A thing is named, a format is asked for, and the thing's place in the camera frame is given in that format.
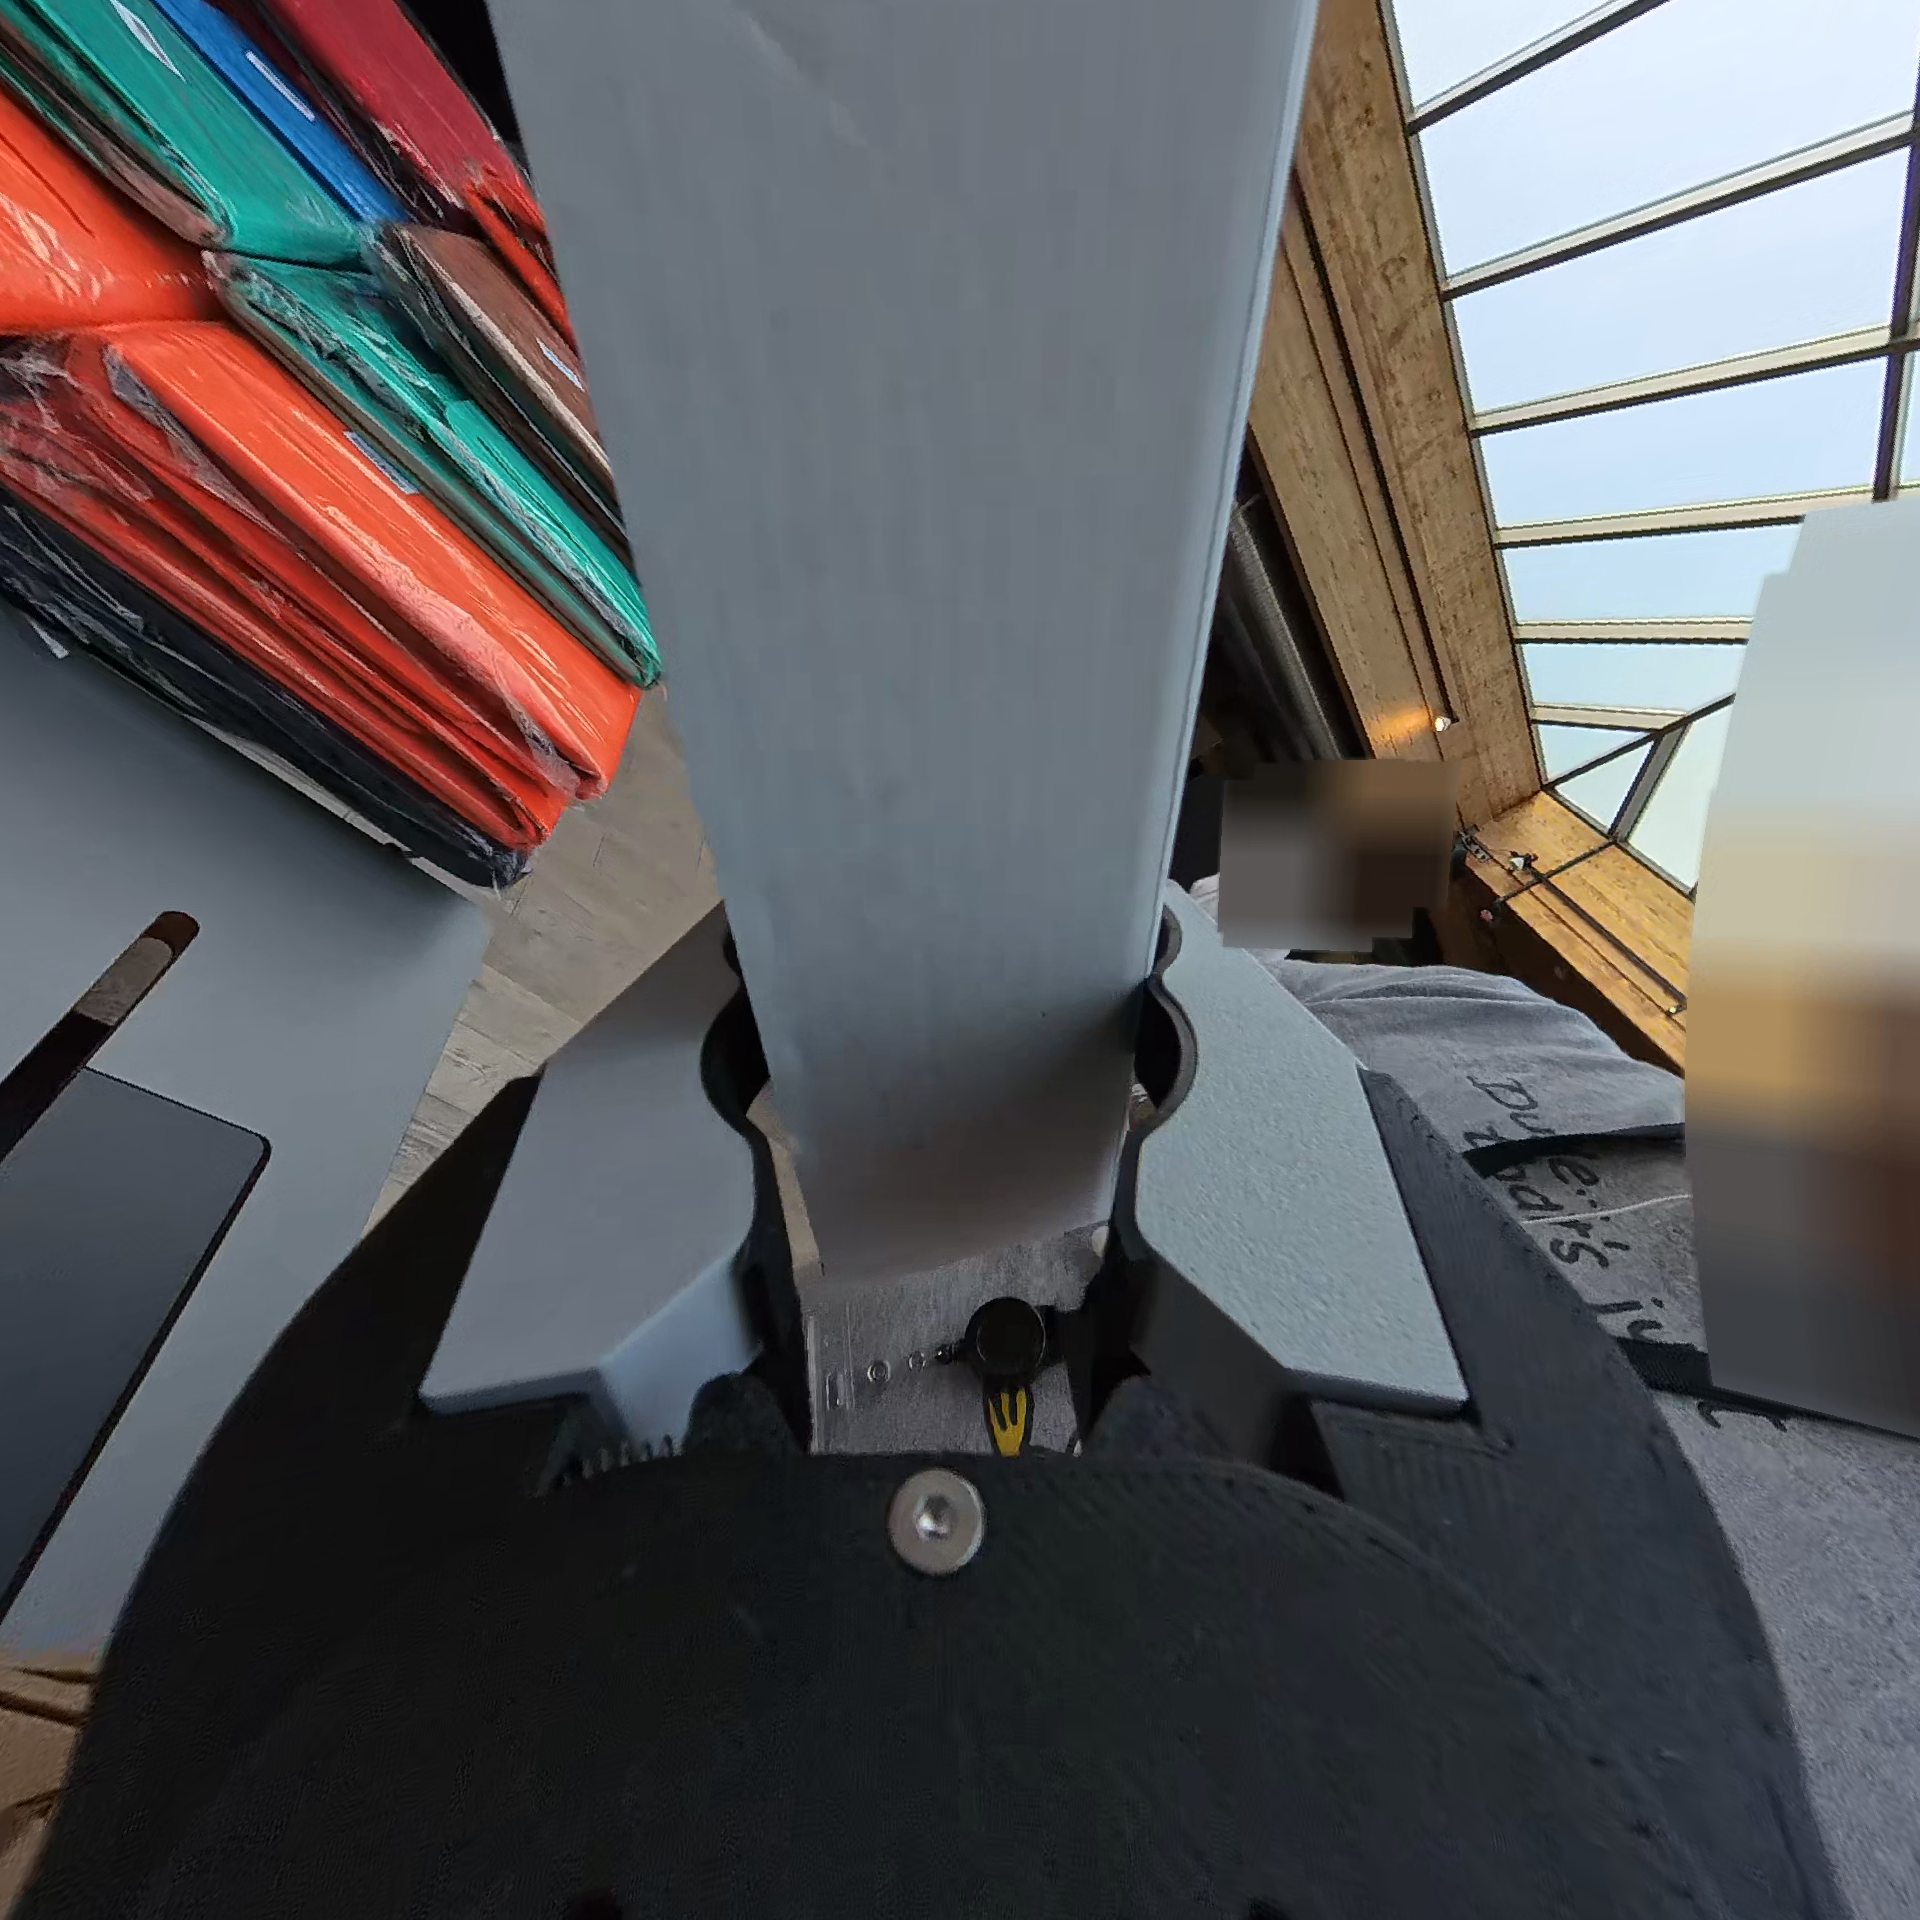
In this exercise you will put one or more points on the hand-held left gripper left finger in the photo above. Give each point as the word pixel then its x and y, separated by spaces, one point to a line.
pixel 600 1230

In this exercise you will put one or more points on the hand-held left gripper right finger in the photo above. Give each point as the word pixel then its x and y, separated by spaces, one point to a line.
pixel 1291 1215

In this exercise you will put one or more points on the white cardboard box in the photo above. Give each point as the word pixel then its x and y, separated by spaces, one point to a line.
pixel 1844 644
pixel 930 601

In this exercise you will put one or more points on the black desk panel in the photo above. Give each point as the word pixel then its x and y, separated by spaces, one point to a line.
pixel 105 1274

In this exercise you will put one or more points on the black badge reel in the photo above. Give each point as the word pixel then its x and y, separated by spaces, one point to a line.
pixel 1004 1334

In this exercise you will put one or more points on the stack of coloured wrapped packets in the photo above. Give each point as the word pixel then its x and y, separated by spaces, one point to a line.
pixel 374 495

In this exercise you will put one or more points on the glass skylight window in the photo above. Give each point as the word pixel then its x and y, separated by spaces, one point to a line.
pixel 1650 224

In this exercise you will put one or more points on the silver ventilation duct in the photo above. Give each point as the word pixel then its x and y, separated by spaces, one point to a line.
pixel 1274 631

